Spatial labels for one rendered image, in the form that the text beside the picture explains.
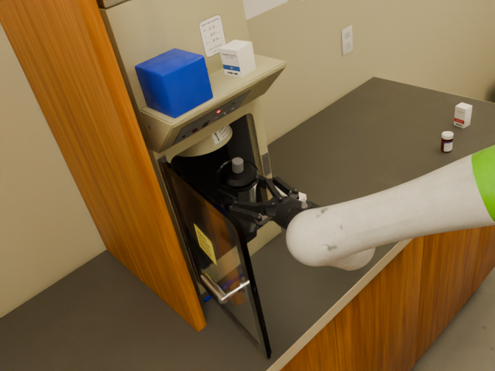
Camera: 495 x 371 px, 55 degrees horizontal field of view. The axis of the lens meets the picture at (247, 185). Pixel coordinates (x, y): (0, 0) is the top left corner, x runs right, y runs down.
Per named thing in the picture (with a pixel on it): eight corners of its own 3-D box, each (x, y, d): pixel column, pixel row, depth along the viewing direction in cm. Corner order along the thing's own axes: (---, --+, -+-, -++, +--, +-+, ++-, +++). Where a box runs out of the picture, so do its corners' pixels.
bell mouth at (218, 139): (152, 143, 124) (146, 125, 121) (204, 115, 133) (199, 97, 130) (192, 165, 113) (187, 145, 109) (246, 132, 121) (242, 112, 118)
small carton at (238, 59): (224, 74, 103) (219, 48, 100) (239, 65, 106) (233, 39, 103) (241, 77, 101) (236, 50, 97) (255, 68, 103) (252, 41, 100)
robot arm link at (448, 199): (507, 228, 74) (486, 162, 77) (486, 219, 65) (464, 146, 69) (312, 274, 95) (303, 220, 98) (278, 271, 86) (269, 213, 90)
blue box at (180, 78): (146, 107, 96) (132, 65, 91) (185, 87, 101) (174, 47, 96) (174, 119, 90) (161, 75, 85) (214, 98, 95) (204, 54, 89)
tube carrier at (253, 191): (213, 227, 134) (207, 173, 119) (241, 207, 139) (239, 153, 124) (239, 249, 128) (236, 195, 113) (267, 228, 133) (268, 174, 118)
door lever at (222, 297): (222, 269, 101) (219, 260, 100) (246, 294, 94) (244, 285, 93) (200, 282, 99) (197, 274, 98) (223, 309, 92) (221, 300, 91)
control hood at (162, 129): (152, 151, 102) (138, 110, 96) (258, 90, 117) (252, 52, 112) (183, 168, 94) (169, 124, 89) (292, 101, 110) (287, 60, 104)
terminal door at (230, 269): (204, 283, 126) (163, 158, 103) (272, 361, 104) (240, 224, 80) (201, 285, 125) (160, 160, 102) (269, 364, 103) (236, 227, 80)
